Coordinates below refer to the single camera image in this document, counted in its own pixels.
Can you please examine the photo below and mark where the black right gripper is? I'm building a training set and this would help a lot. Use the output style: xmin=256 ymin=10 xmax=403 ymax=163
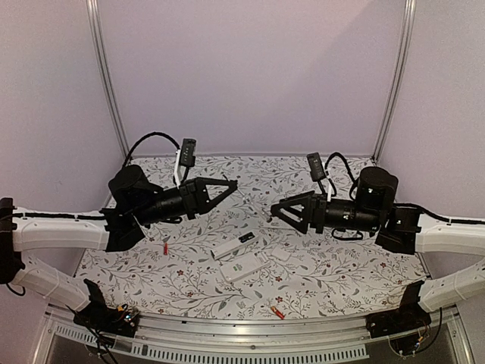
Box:
xmin=270 ymin=190 xmax=381 ymax=234

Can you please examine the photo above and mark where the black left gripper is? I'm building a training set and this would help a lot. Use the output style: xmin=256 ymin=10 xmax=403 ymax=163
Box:
xmin=133 ymin=177 xmax=237 ymax=227

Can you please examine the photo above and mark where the white battery compartment cover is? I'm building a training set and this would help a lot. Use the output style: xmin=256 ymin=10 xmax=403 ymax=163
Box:
xmin=271 ymin=246 xmax=291 ymax=262

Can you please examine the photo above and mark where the black battery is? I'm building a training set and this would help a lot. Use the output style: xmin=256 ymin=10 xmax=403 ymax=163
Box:
xmin=239 ymin=232 xmax=255 ymax=243

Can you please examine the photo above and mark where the white battery holder box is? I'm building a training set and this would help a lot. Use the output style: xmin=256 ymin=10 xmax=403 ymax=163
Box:
xmin=211 ymin=231 xmax=259 ymax=261

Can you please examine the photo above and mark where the white remote control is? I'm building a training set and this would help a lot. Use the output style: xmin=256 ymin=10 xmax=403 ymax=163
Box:
xmin=220 ymin=252 xmax=271 ymax=283

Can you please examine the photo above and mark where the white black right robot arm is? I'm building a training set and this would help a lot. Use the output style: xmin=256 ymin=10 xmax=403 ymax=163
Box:
xmin=271 ymin=167 xmax=484 ymax=331

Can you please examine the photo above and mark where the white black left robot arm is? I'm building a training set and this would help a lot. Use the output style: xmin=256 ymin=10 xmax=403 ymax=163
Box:
xmin=1 ymin=165 xmax=237 ymax=329

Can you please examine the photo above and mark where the floral patterned table mat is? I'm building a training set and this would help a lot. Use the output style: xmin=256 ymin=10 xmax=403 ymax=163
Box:
xmin=77 ymin=156 xmax=425 ymax=320

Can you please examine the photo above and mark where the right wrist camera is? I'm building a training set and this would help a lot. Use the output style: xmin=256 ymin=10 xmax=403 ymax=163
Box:
xmin=306 ymin=152 xmax=333 ymax=202

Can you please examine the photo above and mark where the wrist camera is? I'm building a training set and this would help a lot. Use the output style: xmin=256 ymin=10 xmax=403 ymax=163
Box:
xmin=173 ymin=138 xmax=196 ymax=187
xmin=306 ymin=152 xmax=333 ymax=202

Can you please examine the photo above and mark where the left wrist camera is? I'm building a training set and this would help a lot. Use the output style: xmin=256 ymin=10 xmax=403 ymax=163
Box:
xmin=173 ymin=138 xmax=196 ymax=187

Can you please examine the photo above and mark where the aluminium front rail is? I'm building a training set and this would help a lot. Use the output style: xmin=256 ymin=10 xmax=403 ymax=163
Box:
xmin=33 ymin=304 xmax=477 ymax=363

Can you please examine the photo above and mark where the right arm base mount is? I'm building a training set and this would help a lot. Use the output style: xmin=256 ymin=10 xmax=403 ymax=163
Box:
xmin=365 ymin=303 xmax=431 ymax=356

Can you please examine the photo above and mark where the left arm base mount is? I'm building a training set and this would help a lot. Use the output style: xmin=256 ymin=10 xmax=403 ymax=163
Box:
xmin=74 ymin=302 xmax=139 ymax=337

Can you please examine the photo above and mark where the left aluminium frame post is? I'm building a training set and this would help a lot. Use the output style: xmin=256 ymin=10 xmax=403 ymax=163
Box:
xmin=86 ymin=0 xmax=130 ymax=158

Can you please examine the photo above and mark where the aluminium frame post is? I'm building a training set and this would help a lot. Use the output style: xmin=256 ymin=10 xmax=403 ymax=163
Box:
xmin=371 ymin=0 xmax=416 ymax=164
xmin=86 ymin=0 xmax=130 ymax=158

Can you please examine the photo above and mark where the right aluminium frame post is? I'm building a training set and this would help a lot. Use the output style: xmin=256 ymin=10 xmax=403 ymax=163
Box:
xmin=371 ymin=0 xmax=416 ymax=164

